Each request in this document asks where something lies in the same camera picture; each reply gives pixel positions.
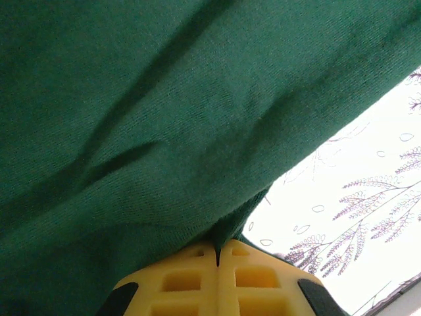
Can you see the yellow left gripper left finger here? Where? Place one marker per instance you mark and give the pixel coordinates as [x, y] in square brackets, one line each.
[184, 289]

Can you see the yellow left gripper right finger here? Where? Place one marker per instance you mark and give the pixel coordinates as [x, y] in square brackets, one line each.
[256, 286]

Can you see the dark green t-shirt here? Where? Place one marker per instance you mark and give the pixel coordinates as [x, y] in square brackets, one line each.
[164, 98]

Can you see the floral tablecloth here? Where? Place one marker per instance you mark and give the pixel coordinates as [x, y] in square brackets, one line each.
[361, 164]

